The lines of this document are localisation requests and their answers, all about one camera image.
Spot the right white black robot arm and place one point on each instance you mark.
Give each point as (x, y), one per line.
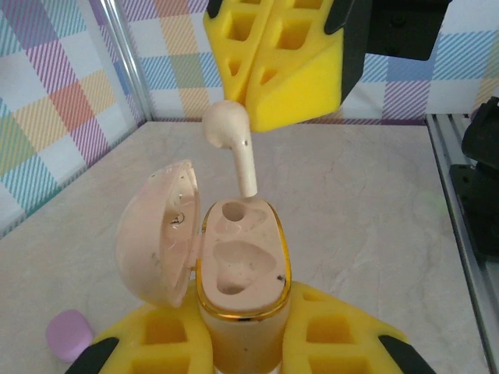
(483, 132)

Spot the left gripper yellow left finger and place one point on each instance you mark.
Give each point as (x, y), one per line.
(156, 339)

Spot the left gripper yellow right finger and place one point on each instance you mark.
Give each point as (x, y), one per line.
(335, 339)

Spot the purple earbud charging case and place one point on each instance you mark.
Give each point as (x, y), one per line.
(70, 335)

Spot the right aluminium frame post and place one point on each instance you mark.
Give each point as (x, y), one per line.
(128, 58)

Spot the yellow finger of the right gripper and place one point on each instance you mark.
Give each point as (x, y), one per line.
(234, 50)
(304, 78)

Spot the beige earbud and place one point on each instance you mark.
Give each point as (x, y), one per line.
(226, 121)

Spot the beige earbud charging case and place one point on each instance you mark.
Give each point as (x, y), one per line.
(241, 272)

